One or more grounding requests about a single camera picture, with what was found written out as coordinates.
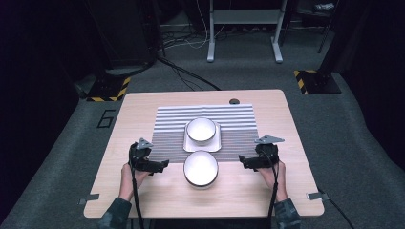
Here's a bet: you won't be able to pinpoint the thick black floor cable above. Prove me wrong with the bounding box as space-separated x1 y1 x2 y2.
155 55 222 92

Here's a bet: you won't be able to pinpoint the thin black table cable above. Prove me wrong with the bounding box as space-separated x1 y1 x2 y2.
318 187 355 229

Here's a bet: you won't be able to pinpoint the person's right hand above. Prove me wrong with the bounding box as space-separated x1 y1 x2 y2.
257 159 289 203

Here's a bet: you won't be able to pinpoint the white metal desk frame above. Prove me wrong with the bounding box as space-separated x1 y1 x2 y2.
206 0 285 64

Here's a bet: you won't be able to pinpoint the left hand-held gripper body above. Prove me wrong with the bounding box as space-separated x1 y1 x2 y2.
128 137 155 170

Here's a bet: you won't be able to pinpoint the hazard striped black base plate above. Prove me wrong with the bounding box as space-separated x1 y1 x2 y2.
86 75 132 103
293 70 342 95

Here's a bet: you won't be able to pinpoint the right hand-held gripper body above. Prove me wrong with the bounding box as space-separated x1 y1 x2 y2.
253 135 286 168

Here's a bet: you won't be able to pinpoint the grey metal table bracket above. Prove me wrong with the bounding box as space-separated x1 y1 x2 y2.
78 193 100 205
306 191 330 201

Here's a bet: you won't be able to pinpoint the black metal post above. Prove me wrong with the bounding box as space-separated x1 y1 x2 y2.
318 0 352 80

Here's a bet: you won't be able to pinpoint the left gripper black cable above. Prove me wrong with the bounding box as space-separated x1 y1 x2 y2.
128 146 145 229

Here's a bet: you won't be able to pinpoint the black cabinet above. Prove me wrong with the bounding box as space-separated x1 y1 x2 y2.
85 0 158 70

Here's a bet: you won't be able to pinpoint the grey striped placemat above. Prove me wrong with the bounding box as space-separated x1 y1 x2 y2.
147 104 265 165

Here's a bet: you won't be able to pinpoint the white bowl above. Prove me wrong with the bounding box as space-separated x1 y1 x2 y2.
185 116 217 147
182 150 220 189

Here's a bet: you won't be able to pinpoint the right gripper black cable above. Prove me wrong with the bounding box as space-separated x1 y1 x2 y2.
266 152 281 229

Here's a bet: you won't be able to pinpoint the person's left hand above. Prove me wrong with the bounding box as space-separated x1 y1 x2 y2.
118 163 151 202

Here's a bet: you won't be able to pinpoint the white rectangular tray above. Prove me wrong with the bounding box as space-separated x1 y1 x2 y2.
182 120 223 153

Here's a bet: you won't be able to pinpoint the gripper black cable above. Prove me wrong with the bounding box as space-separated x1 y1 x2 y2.
128 146 145 229
266 152 281 229

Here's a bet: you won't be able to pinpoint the white floor cables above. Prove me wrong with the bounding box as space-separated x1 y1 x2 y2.
160 0 225 51

